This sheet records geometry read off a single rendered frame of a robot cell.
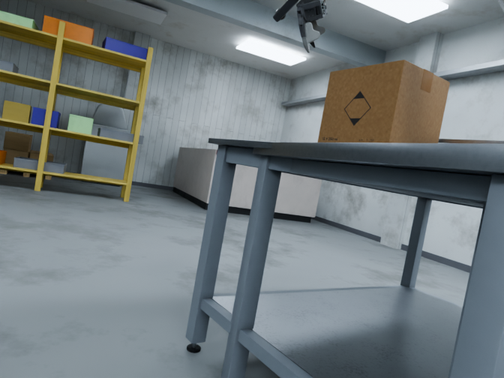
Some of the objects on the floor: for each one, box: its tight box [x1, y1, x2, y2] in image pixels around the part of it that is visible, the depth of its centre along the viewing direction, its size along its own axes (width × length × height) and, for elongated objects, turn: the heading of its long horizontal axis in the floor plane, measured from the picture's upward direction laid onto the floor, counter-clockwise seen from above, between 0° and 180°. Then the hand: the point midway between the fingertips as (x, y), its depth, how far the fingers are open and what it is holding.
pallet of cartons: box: [0, 131, 54, 180], centre depth 673 cm, size 81×114×67 cm
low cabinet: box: [173, 147, 322, 223], centre depth 759 cm, size 206×255×96 cm
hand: (309, 47), depth 133 cm, fingers open, 7 cm apart
